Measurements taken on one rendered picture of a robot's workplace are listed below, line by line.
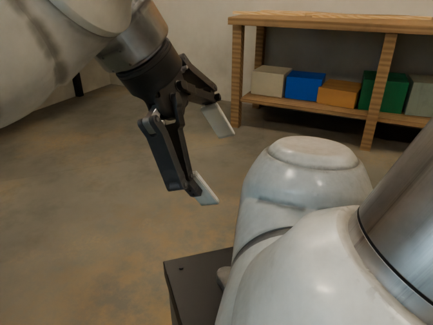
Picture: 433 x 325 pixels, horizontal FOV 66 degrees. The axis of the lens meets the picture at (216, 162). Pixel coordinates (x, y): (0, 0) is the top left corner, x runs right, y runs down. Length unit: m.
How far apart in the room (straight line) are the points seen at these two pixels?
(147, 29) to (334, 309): 0.30
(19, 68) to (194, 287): 0.46
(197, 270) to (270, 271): 0.38
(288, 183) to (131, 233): 1.41
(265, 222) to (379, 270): 0.17
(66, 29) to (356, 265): 0.20
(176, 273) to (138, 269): 0.93
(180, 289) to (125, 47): 0.38
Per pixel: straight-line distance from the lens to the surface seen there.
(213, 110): 0.53
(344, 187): 0.36
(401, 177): 0.21
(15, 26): 0.19
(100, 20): 0.21
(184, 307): 0.56
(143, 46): 0.37
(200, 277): 0.60
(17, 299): 1.59
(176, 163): 0.41
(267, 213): 0.35
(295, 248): 0.22
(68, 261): 1.66
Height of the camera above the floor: 1.07
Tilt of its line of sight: 28 degrees down
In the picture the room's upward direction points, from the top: straight up
